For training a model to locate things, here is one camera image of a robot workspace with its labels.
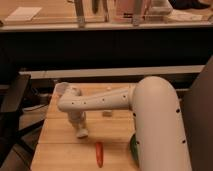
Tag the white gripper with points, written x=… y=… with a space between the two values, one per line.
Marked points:
x=78 y=120

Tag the white paper cup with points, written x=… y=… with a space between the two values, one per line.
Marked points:
x=61 y=87

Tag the white paper sheet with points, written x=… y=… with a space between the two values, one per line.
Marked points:
x=23 y=14

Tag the black chair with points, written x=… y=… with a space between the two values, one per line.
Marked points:
x=10 y=112

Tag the white sponge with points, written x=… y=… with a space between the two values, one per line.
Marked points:
x=82 y=133

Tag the dark panel at right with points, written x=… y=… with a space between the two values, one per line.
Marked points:
x=197 y=109

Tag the pink box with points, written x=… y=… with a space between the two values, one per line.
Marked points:
x=124 y=8

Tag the orange carrot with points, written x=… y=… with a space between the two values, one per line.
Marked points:
x=99 y=154

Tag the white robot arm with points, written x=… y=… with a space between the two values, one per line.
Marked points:
x=159 y=128

